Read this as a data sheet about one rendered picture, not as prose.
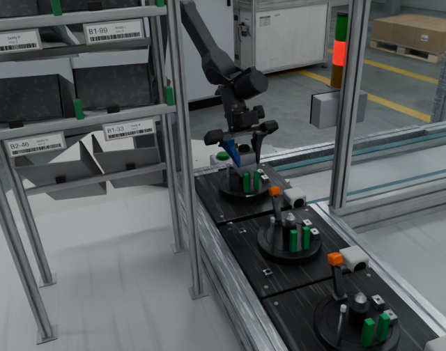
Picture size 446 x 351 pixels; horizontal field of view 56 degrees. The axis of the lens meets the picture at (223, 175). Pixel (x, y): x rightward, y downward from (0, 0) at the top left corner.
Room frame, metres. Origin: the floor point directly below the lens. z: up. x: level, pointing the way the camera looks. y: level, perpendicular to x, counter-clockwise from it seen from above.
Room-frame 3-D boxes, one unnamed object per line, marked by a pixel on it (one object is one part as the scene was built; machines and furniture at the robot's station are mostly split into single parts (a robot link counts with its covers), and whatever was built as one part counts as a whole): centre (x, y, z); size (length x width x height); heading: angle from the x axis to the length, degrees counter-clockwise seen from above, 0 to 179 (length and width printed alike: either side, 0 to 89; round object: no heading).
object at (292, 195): (0.91, -0.18, 0.97); 0.05 x 0.05 x 0.04; 18
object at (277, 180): (0.97, -0.06, 0.96); 0.24 x 0.24 x 0.02; 18
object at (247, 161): (0.96, -0.06, 1.06); 0.08 x 0.04 x 0.07; 19
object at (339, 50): (0.92, -0.27, 1.33); 0.05 x 0.05 x 0.05
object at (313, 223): (0.73, -0.14, 1.01); 0.24 x 0.24 x 0.13; 18
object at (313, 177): (1.04, -0.35, 0.91); 0.84 x 0.28 x 0.10; 108
